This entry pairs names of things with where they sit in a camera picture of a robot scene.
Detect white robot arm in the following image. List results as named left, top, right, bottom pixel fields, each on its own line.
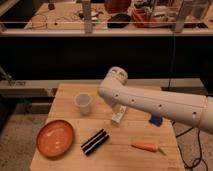
left=97, top=67, right=213, bottom=135

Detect orange plate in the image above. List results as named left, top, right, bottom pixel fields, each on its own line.
left=36, top=120, right=74, bottom=158

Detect black case on bench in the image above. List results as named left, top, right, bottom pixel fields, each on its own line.
left=107, top=13, right=131, bottom=28

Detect metal post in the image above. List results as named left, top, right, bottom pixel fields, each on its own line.
left=173, top=0, right=193, bottom=33
left=82, top=0, right=93, bottom=34

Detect orange carrot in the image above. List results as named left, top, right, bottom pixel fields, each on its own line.
left=131, top=143, right=165, bottom=155

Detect metal rail beam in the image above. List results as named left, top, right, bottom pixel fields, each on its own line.
left=0, top=78, right=206, bottom=98

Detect black white striped block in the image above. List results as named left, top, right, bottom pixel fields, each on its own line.
left=81, top=129, right=109, bottom=156

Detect white bottle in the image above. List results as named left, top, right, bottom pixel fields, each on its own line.
left=111, top=105, right=127, bottom=126

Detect black floor cables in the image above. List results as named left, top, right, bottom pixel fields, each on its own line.
left=175, top=127, right=211, bottom=171

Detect blue sponge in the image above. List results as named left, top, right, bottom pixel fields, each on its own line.
left=149, top=115, right=163, bottom=127

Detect dark red container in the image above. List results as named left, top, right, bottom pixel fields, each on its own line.
left=104, top=0, right=131, bottom=13

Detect left metal post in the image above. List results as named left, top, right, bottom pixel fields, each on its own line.
left=82, top=0, right=93, bottom=34

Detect blue hanging cable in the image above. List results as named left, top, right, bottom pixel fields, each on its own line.
left=165, top=29, right=177, bottom=92

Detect right metal post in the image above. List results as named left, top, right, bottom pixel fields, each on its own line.
left=173, top=0, right=193, bottom=33

